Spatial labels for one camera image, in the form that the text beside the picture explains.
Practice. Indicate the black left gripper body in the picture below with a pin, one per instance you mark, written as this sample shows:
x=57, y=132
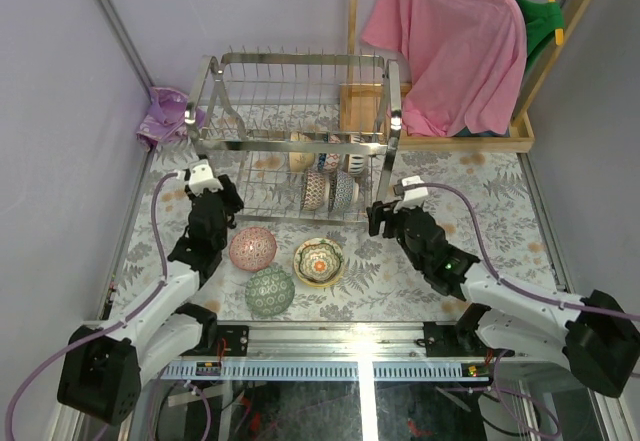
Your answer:
x=220, y=196

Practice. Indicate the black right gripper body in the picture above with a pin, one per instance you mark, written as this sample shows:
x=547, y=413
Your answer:
x=395, y=228

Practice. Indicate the green circle patterned bowl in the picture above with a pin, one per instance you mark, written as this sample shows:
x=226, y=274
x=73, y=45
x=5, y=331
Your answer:
x=269, y=292

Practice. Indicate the black white patterned bowl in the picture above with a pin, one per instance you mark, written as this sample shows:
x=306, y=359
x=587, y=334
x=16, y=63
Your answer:
x=344, y=191

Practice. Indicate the tan yellow bowl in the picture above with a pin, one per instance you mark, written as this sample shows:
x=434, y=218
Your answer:
x=300, y=161

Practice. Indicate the striped white bowl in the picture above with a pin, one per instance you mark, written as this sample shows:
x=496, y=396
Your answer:
x=355, y=163

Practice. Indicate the steel two-tier dish rack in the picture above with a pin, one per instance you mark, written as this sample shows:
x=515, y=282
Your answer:
x=317, y=134

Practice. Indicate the brown lattice patterned bowl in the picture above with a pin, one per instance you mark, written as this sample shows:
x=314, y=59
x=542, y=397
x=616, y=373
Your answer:
x=315, y=190

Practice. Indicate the blue triangle patterned bowl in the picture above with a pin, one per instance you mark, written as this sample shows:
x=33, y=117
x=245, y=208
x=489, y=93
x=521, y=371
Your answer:
x=329, y=162

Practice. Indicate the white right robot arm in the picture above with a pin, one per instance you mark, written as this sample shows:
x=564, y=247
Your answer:
x=591, y=336

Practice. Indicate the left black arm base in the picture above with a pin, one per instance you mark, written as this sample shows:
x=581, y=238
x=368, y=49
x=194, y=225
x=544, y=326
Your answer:
x=223, y=341

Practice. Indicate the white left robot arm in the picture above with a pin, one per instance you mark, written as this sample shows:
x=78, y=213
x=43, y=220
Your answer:
x=106, y=367

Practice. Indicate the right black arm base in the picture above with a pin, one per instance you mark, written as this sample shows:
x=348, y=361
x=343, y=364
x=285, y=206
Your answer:
x=448, y=341

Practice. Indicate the red patterned bowl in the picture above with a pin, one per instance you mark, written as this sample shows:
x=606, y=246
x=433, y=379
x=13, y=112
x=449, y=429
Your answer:
x=253, y=249

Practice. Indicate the yellow rimmed floral bowl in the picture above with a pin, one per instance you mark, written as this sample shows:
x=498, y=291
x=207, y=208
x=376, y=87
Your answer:
x=296, y=258

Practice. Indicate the scalloped green orange bowl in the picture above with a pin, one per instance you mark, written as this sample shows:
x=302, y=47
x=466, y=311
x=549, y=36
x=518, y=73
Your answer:
x=319, y=262

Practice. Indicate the purple crumpled cloth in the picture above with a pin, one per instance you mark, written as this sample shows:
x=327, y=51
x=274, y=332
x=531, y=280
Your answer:
x=164, y=122

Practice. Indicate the wooden clothes stand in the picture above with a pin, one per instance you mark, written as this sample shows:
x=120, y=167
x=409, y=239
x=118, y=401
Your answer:
x=521, y=137

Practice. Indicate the pink t-shirt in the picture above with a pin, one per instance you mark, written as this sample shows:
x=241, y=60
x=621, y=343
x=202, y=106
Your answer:
x=466, y=60

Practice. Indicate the green t-shirt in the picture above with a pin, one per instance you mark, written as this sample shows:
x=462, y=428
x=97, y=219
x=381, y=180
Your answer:
x=544, y=22

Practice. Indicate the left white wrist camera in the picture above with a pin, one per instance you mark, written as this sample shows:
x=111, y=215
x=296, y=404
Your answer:
x=199, y=177

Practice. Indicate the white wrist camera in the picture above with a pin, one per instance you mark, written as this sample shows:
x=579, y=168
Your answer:
x=199, y=177
x=411, y=192

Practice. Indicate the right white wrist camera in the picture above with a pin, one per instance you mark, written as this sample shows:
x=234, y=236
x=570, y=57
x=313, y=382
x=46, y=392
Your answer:
x=411, y=192

